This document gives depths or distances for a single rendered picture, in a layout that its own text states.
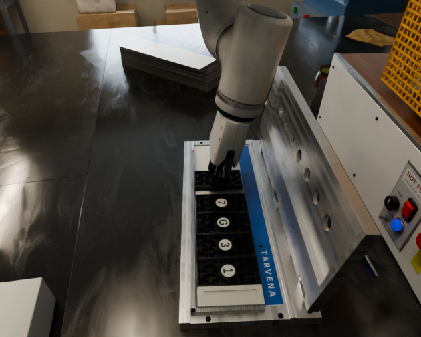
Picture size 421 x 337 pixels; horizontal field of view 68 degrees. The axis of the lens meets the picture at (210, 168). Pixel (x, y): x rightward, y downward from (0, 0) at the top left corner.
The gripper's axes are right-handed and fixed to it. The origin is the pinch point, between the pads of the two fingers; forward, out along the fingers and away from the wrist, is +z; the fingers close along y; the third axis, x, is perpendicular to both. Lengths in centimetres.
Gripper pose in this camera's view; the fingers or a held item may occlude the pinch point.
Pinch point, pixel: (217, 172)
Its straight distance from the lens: 65.0
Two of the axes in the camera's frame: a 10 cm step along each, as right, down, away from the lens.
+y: 0.4, 6.5, -7.6
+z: -2.1, 7.5, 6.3
